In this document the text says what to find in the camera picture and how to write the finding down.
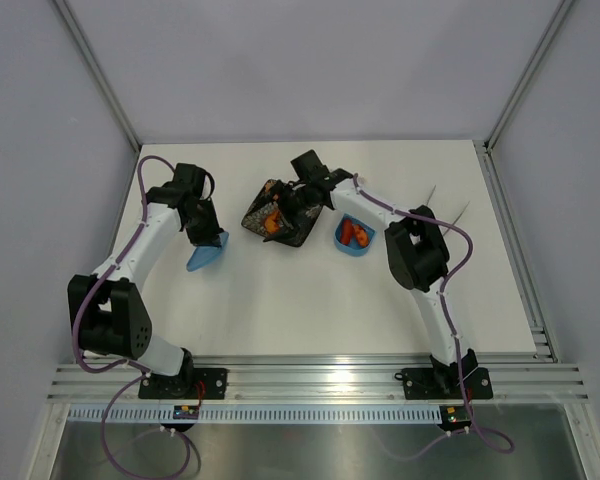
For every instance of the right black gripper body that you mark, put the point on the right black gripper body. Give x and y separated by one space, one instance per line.
293 204

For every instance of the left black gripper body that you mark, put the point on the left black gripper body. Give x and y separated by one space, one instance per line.
205 228

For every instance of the blue lunch box lid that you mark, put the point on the blue lunch box lid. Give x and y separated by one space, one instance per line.
203 256

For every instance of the red sausage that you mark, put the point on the red sausage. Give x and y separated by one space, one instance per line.
347 232

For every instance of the blue lunch box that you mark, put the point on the blue lunch box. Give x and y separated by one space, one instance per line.
353 249

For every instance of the metal tongs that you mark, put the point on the metal tongs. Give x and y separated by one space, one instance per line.
448 204

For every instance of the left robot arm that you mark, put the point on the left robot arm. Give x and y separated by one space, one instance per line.
110 324

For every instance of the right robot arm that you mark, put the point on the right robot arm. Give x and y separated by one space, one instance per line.
423 254

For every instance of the fried chicken piece lower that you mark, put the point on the fried chicken piece lower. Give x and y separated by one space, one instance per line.
271 222

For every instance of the black floral square plate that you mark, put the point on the black floral square plate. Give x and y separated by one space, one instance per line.
265 202

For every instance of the left circuit board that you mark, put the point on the left circuit board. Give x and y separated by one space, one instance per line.
187 412

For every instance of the circuit board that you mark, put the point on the circuit board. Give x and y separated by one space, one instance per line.
454 418
187 412

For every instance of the right circuit board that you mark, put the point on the right circuit board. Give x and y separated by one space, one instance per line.
454 418

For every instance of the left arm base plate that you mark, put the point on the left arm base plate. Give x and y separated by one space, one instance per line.
210 383

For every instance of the left aluminium frame post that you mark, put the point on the left aluminium frame post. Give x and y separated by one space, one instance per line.
78 37

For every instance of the aluminium frame post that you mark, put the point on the aluminium frame post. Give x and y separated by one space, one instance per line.
531 70
78 37

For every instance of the aluminium rail front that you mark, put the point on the aluminium rail front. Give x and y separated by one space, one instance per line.
356 379

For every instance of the aluminium rail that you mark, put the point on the aluminium rail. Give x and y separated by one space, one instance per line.
549 351
356 379

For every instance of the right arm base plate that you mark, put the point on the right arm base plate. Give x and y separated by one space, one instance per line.
426 384

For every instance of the white slotted cable duct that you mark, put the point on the white slotted cable duct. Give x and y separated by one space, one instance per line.
263 414

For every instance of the right side aluminium rail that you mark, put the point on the right side aluminium rail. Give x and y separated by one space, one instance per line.
549 351

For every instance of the right aluminium frame post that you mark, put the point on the right aluminium frame post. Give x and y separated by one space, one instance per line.
531 70

